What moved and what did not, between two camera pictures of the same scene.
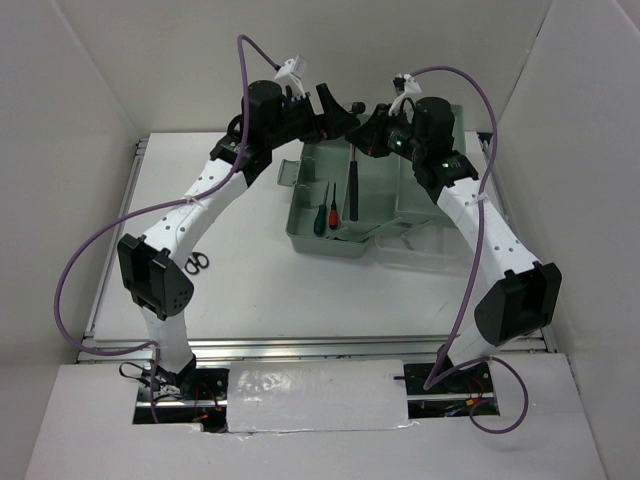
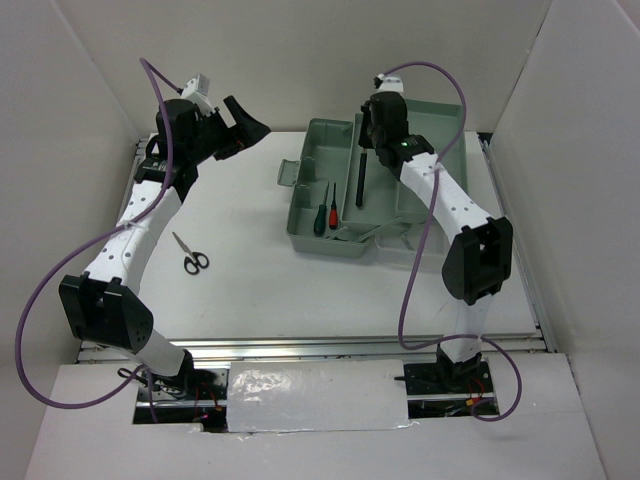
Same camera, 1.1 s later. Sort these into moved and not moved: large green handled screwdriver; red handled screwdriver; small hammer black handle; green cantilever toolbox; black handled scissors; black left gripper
Moved: small hammer black handle; black left gripper
Not moved: large green handled screwdriver; black handled scissors; green cantilever toolbox; red handled screwdriver
